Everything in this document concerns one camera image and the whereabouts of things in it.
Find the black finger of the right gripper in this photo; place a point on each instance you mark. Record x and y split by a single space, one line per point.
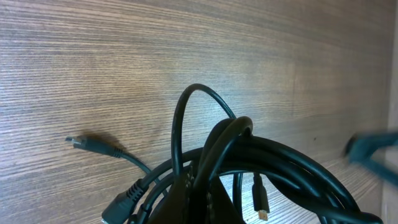
220 208

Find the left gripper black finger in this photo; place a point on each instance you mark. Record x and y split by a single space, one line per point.
173 209

